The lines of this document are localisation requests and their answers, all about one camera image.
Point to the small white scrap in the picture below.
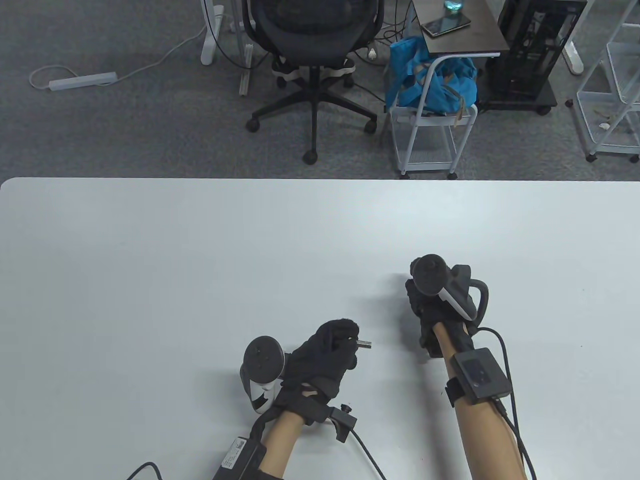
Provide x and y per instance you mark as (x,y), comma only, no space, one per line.
(604,126)

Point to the grey left hand controller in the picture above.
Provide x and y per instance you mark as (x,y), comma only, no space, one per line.
(262,360)

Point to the wide white desk leg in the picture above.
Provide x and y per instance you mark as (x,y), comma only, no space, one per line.
(209,50)

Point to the white power plug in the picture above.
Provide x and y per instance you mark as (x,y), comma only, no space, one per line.
(371,53)

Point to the black computer case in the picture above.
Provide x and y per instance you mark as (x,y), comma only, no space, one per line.
(530,50)

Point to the grey hand controller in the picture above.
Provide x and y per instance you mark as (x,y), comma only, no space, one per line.
(440,280)
(262,360)

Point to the person's left forearm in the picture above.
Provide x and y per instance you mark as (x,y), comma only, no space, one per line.
(280,445)

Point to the black office chair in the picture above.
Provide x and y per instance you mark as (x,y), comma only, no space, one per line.
(312,30)

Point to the blue fabric bag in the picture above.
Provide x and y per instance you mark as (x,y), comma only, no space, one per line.
(407,75)

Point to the dark brown side table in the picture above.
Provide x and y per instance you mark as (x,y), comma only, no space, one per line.
(475,35)

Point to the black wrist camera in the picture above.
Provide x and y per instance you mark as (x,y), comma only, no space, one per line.
(344,420)
(431,346)

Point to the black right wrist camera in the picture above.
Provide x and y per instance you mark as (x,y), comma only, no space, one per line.
(431,346)

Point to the black wheeled stand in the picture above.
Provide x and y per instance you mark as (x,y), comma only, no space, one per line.
(520,104)

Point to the grey right hand controller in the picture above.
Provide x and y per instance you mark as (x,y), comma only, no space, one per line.
(440,280)

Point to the person's left hand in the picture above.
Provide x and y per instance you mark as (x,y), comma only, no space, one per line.
(325,360)

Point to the black labelled battery pack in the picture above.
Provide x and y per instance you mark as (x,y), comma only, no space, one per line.
(237,457)

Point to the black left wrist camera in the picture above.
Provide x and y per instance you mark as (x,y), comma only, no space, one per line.
(344,420)

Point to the white power strip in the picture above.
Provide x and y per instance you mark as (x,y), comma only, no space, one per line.
(82,81)

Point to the plain black battery pack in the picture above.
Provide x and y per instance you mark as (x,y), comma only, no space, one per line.
(481,375)

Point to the narrow white desk leg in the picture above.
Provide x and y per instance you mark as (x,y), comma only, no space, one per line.
(245,75)

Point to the silver screw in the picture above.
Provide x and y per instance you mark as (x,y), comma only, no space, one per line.
(364,343)

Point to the person's right hand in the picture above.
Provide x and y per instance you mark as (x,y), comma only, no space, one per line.
(425,312)

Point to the black smartphone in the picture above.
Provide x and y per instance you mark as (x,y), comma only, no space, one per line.
(445,26)

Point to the white desk foot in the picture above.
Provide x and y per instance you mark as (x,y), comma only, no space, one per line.
(575,60)

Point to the person's right forearm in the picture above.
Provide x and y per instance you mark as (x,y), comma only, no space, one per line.
(480,440)

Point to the white mesh rolling rack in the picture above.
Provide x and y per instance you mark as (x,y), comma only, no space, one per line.
(600,100)

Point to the blue tinted glass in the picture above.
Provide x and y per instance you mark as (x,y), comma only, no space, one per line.
(454,6)

